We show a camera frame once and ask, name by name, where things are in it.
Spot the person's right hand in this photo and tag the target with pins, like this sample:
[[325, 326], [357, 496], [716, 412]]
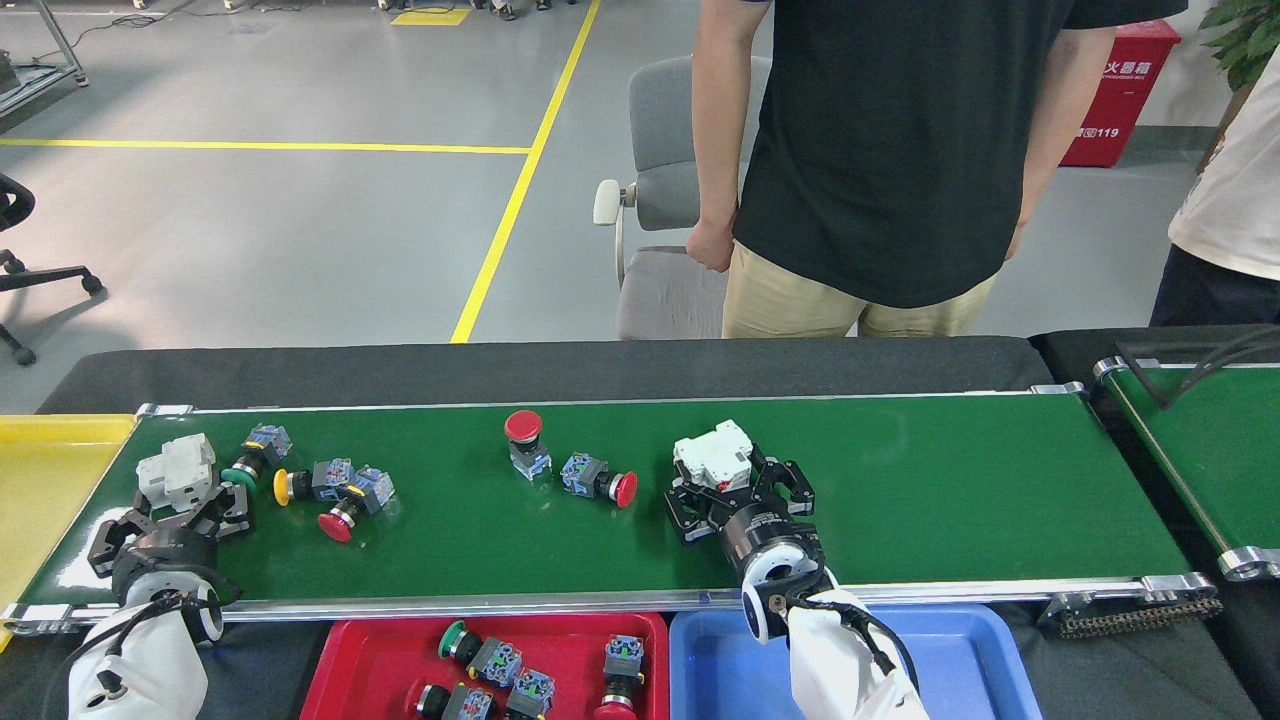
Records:
[[712, 245]]

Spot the yellow push button switch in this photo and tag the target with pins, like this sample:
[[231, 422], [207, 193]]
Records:
[[330, 478]]

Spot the grey office chair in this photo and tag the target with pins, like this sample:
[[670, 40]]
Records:
[[665, 120]]

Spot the black office chair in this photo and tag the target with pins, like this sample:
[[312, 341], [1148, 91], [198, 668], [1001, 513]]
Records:
[[50, 275]]

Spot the person's left hand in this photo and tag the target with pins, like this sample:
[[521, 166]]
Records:
[[1013, 240]]

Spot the red plastic tray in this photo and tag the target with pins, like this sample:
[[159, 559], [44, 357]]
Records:
[[380, 670]]

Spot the metal frame rack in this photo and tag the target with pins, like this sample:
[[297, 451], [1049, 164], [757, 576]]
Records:
[[30, 85]]

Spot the person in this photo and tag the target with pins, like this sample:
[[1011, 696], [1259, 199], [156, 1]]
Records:
[[900, 150], [1240, 200]]

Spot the yellow plastic tray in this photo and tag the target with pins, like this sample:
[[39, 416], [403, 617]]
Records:
[[50, 480]]

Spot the white circuit breaker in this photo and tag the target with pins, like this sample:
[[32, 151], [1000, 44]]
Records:
[[178, 470], [712, 455]]

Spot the green feeder conveyor belt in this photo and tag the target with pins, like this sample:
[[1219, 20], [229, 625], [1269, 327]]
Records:
[[1230, 480]]

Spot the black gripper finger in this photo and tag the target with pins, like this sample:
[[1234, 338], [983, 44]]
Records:
[[230, 515], [120, 540], [700, 515], [785, 490]]

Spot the blue plastic tray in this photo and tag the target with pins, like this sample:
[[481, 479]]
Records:
[[970, 670]]

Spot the green potted plant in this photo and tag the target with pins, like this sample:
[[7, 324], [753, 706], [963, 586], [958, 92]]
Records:
[[1255, 40]]

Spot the red fire extinguisher cabinet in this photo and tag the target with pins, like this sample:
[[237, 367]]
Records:
[[1130, 110]]

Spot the person's right forearm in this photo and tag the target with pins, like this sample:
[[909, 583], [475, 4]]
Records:
[[720, 170]]

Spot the green push button switch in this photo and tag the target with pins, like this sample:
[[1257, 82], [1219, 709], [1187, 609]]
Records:
[[532, 690], [452, 638], [265, 440]]

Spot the long green conveyor belt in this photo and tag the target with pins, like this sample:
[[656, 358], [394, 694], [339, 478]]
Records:
[[900, 500]]

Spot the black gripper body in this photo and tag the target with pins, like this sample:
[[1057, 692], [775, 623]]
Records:
[[775, 530], [165, 555]]

